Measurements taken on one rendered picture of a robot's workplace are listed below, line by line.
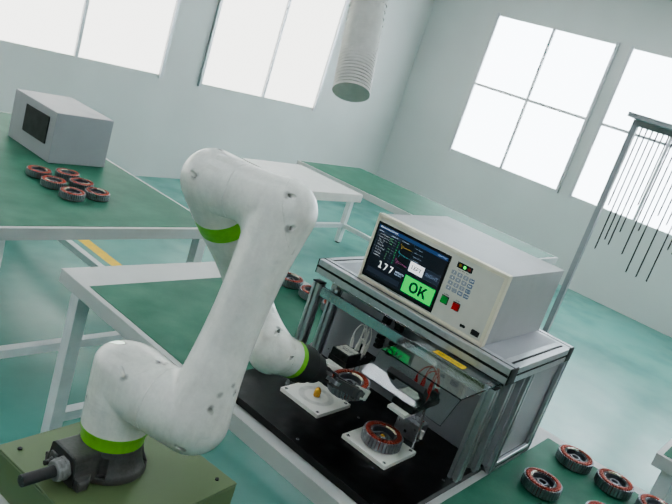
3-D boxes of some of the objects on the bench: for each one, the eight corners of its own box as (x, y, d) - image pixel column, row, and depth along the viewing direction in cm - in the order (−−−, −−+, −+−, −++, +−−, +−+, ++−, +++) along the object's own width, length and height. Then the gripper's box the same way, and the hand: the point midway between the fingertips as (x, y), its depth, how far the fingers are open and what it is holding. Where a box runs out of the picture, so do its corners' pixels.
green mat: (202, 381, 192) (202, 380, 192) (89, 286, 227) (89, 286, 227) (390, 340, 266) (391, 339, 266) (284, 273, 300) (284, 273, 300)
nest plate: (316, 418, 188) (317, 415, 188) (279, 390, 197) (280, 386, 196) (349, 408, 200) (351, 404, 200) (313, 381, 208) (314, 378, 208)
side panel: (488, 474, 193) (531, 375, 185) (479, 468, 195) (521, 369, 186) (528, 450, 215) (569, 360, 206) (519, 444, 217) (559, 355, 208)
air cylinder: (413, 443, 192) (419, 427, 190) (392, 429, 196) (398, 412, 195) (422, 439, 196) (429, 423, 194) (402, 425, 200) (408, 409, 199)
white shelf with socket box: (272, 302, 264) (306, 190, 252) (212, 262, 285) (242, 157, 273) (329, 295, 292) (363, 194, 279) (271, 259, 312) (300, 164, 300)
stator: (380, 459, 177) (384, 447, 176) (351, 434, 184) (356, 422, 183) (407, 451, 185) (412, 439, 184) (379, 427, 192) (383, 416, 191)
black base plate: (385, 527, 157) (388, 519, 156) (212, 383, 193) (214, 376, 192) (480, 471, 194) (483, 464, 193) (319, 359, 230) (321, 353, 229)
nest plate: (383, 470, 175) (385, 466, 174) (340, 437, 183) (342, 433, 183) (415, 455, 186) (416, 451, 186) (373, 425, 195) (375, 421, 194)
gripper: (268, 354, 175) (316, 374, 192) (329, 403, 160) (375, 419, 177) (284, 329, 175) (330, 351, 192) (346, 375, 160) (390, 394, 177)
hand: (348, 382), depth 183 cm, fingers closed on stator, 11 cm apart
